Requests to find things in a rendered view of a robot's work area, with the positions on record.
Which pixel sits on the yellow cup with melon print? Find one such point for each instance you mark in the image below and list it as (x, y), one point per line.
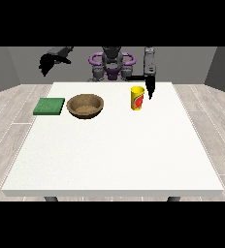
(137, 98)

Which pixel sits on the brown wooden bowl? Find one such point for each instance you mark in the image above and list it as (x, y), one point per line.
(85, 105)

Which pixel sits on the green square pad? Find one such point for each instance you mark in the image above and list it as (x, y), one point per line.
(49, 106)

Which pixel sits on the dark table leg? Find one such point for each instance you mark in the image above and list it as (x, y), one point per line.
(173, 199)
(51, 199)

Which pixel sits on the grey robot trunk purple rings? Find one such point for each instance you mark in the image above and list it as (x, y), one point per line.
(111, 66)

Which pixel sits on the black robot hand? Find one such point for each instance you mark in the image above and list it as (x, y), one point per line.
(48, 63)
(149, 84)

